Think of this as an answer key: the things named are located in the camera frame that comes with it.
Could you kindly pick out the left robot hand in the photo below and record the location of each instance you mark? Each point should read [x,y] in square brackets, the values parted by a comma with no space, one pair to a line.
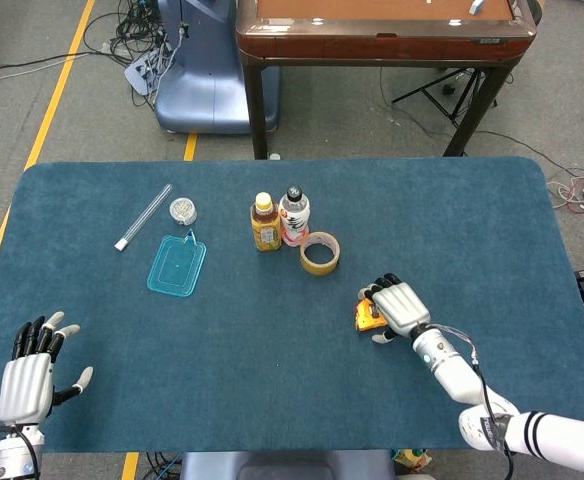
[24,390]

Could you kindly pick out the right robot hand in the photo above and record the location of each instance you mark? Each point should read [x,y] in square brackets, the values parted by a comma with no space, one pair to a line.
[402,307]

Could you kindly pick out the yellow tape measure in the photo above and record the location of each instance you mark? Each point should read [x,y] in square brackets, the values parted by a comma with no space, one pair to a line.
[364,320]

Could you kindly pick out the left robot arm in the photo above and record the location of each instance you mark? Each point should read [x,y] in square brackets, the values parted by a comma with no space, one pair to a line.
[14,450]

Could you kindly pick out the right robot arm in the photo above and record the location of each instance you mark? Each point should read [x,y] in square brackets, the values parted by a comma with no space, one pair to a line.
[447,360]

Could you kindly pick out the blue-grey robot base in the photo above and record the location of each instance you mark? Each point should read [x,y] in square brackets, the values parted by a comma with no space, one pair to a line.
[282,467]

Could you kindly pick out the yellow adhesive tape roll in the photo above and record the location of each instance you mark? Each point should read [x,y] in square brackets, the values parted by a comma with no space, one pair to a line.
[317,268]

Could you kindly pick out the black-cap white drink bottle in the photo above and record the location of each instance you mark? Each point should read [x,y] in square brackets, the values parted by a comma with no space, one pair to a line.
[294,215]

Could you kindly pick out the yellow snack package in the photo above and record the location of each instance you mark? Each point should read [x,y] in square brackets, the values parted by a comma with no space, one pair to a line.
[412,457]

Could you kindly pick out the yellow-cap tea bottle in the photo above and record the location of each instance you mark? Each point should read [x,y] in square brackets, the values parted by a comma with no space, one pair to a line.
[266,230]

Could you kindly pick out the blue felt table mat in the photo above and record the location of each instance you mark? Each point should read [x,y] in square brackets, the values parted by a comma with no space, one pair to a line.
[222,350]

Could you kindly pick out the clear blue plastic lid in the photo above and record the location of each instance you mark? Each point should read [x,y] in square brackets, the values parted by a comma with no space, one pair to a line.
[177,265]

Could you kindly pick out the clear tube with white cap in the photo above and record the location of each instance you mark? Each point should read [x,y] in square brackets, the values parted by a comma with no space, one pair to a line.
[144,216]

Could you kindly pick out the black tripod stand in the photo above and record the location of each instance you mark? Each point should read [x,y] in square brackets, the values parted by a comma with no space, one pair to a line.
[445,89]

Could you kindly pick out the brown mahjong table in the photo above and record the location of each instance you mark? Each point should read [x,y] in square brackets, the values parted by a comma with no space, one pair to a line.
[372,47]

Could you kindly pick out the white and blue mahjong tile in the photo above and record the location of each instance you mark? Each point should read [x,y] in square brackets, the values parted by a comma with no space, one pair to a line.
[477,6]

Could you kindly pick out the white power strip with plugs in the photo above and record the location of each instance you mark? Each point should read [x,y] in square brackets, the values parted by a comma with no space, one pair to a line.
[139,72]

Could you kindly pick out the blue machine pedestal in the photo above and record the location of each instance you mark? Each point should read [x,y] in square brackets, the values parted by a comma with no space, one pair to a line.
[202,85]

